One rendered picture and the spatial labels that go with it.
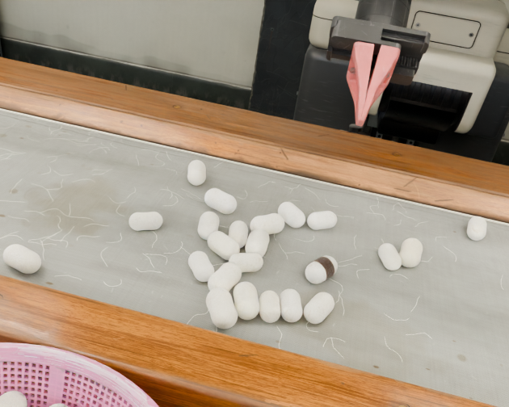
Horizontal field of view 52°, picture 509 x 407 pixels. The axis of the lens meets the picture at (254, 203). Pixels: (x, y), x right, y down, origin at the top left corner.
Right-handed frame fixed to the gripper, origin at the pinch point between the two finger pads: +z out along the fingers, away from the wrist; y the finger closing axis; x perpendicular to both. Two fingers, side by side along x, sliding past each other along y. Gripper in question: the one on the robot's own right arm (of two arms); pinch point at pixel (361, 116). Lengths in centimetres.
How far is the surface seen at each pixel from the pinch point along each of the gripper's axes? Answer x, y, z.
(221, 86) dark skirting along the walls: 183, -61, -97
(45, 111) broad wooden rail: 11.4, -39.9, 2.2
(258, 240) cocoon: -1.4, -7.1, 15.5
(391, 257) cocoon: 0.9, 5.6, 13.8
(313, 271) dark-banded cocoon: -2.5, -1.5, 17.5
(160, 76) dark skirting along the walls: 184, -93, -96
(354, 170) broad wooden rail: 11.6, 1.1, 1.5
